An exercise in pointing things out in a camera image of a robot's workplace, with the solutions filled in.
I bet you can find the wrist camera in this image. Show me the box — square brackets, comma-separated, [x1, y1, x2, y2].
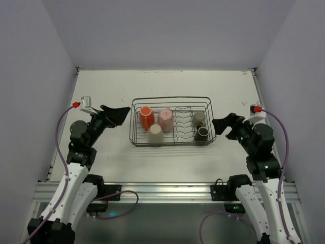
[244, 104, 266, 124]
[79, 96, 96, 114]

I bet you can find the pink faceted ceramic mug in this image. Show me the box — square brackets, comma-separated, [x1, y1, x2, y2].
[158, 108, 174, 132]

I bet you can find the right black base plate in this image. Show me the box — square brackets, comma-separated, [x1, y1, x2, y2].
[210, 178, 231, 201]

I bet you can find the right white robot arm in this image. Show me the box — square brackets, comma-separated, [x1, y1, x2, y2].
[212, 113, 302, 243]

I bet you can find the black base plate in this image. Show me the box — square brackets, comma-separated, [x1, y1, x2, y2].
[210, 178, 231, 201]
[104, 185, 122, 202]

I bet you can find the dark brown ceramic mug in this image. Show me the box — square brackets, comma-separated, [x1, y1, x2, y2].
[194, 127, 209, 144]

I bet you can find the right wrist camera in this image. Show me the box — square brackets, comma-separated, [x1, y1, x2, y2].
[244, 104, 266, 124]

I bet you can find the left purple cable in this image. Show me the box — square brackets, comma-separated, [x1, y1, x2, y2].
[23, 102, 139, 244]

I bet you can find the beige plastic tumbler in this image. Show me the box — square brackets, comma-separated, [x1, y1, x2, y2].
[148, 124, 164, 144]

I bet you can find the purple cable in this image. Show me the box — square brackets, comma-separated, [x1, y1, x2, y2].
[199, 105, 293, 244]
[23, 102, 139, 244]

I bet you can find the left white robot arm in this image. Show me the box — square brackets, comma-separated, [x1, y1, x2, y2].
[25, 102, 131, 243]

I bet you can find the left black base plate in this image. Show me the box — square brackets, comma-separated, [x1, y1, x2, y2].
[104, 185, 122, 202]

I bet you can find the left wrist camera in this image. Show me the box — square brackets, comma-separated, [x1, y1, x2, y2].
[79, 96, 96, 114]

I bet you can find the aluminium mounting rail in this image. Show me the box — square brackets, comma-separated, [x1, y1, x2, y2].
[32, 181, 300, 204]

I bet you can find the left black controller box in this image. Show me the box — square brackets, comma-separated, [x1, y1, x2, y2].
[86, 203, 108, 214]

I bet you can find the right black controller box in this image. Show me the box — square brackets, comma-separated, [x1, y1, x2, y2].
[224, 203, 246, 214]

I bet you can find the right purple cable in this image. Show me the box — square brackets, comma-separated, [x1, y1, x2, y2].
[199, 105, 293, 244]

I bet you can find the small olive green cup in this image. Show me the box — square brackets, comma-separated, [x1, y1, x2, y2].
[192, 111, 206, 127]

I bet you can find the black controller box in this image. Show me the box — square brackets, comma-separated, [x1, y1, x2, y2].
[86, 203, 108, 214]
[224, 203, 246, 214]

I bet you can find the black wire dish rack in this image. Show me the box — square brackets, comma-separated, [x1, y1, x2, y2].
[129, 96, 216, 147]

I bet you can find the orange ceramic mug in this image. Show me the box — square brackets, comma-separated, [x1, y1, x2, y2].
[139, 106, 155, 132]

